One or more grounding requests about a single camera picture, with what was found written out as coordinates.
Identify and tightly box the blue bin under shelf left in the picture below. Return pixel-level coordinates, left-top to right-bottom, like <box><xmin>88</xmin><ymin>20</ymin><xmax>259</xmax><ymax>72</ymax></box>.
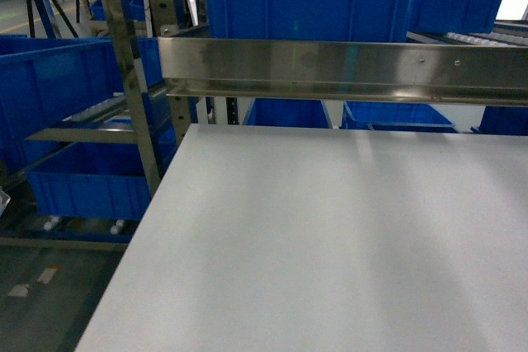
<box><xmin>243</xmin><ymin>98</ymin><xmax>332</xmax><ymax>129</ymax></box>

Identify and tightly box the blue bin under shelf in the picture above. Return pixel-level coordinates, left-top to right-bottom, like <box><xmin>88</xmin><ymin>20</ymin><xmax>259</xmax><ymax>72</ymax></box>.
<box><xmin>341</xmin><ymin>101</ymin><xmax>457</xmax><ymax>134</ymax></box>
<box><xmin>243</xmin><ymin>98</ymin><xmax>332</xmax><ymax>129</ymax></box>

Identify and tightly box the blue bin under shelf right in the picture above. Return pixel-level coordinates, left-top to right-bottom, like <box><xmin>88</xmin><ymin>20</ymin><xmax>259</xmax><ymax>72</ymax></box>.
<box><xmin>341</xmin><ymin>101</ymin><xmax>457</xmax><ymax>134</ymax></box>

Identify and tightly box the blue bin far left shelf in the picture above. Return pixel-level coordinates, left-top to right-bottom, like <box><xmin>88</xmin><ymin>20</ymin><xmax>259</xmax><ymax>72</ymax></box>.
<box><xmin>0</xmin><ymin>35</ymin><xmax>166</xmax><ymax>176</ymax></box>

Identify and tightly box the blue bin holding red button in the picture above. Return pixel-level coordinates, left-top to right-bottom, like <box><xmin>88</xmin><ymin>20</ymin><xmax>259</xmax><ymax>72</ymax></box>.
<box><xmin>26</xmin><ymin>143</ymin><xmax>151</xmax><ymax>221</ymax></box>

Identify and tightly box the steel vertical rack post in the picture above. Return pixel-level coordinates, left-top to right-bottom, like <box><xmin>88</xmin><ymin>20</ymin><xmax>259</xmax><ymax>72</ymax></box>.
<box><xmin>101</xmin><ymin>0</ymin><xmax>163</xmax><ymax>195</ymax></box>

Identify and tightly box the steel roller shelf frame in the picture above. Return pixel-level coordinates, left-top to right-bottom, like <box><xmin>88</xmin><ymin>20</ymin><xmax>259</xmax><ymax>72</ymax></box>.
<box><xmin>158</xmin><ymin>36</ymin><xmax>527</xmax><ymax>107</ymax></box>

